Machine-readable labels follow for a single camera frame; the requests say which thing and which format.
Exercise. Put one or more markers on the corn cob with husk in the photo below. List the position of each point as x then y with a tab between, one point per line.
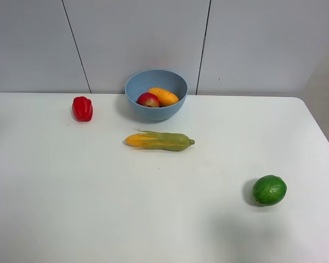
152	140

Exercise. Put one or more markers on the blue bowl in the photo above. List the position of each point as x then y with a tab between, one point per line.
141	82

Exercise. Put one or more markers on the green lime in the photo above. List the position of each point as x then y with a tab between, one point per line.
269	190

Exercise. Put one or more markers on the orange mango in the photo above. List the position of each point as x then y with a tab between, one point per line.
165	97

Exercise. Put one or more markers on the red pomegranate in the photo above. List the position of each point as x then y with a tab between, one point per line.
148	100

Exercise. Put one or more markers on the red bell pepper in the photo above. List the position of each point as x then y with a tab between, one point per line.
82	109

